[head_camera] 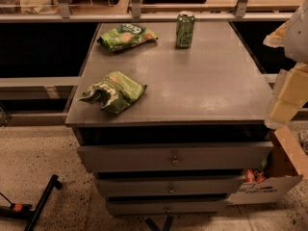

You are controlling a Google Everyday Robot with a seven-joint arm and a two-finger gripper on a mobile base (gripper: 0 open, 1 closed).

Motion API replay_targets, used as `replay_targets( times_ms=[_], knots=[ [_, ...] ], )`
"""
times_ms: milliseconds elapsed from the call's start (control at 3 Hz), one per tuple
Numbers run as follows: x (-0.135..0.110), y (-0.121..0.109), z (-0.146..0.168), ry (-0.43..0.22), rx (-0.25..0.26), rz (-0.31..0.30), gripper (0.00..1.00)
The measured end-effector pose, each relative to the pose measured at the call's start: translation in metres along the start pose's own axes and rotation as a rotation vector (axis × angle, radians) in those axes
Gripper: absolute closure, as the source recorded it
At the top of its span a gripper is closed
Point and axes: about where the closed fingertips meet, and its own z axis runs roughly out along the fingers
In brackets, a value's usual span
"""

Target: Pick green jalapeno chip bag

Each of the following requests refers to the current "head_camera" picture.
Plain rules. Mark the grey drawer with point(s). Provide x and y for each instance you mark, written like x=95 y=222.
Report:
x=168 y=157
x=164 y=186
x=163 y=207

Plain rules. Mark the green rice chip bag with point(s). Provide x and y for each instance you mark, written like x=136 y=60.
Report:
x=125 y=36

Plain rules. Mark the middle grey drawer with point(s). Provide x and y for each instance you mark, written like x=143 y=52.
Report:
x=164 y=186

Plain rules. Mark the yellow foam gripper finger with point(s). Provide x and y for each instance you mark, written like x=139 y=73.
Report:
x=277 y=37
x=290 y=94

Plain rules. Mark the orange snack packets in box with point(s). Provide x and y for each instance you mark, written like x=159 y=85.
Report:
x=254 y=175

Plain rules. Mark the white cardboard box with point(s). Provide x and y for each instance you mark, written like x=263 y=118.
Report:
x=286 y=166

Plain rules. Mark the green jalapeno chip bag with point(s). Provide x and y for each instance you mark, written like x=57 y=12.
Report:
x=114 y=93

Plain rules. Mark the grey metal shelf frame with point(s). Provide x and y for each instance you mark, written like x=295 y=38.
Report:
x=18 y=11

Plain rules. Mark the grey drawer cabinet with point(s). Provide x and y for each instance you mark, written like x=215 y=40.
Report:
x=211 y=92

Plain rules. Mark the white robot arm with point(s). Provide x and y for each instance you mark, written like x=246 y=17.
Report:
x=295 y=48

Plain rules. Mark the top grey drawer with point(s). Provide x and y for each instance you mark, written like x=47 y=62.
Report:
x=168 y=157

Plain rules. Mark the green soda can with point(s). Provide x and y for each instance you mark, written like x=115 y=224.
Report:
x=184 y=29

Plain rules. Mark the bottom grey drawer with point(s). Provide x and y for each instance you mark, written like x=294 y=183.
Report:
x=163 y=207

